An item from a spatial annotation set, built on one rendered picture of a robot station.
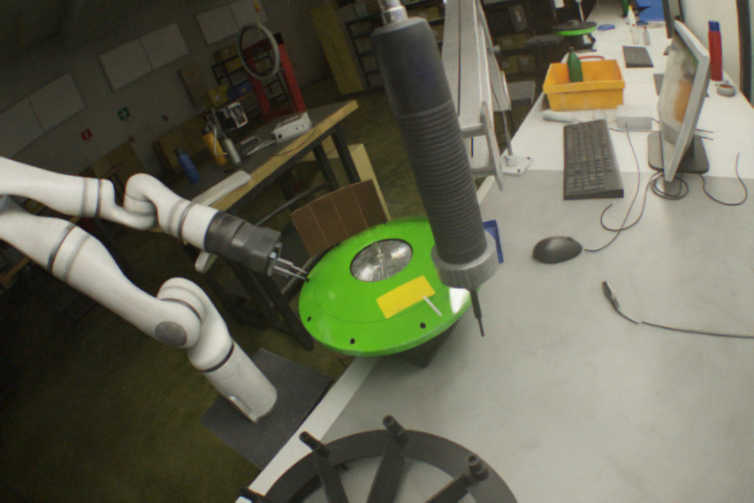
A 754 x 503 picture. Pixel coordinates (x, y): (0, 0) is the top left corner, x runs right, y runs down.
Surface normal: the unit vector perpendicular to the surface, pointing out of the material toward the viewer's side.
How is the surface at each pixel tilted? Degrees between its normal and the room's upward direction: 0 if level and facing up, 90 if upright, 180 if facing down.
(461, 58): 18
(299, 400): 0
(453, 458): 4
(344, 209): 90
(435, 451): 4
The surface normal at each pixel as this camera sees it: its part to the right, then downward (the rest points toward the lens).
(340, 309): -0.48, -0.60
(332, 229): 0.33, 0.39
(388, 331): -0.28, -0.54
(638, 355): -0.32, -0.81
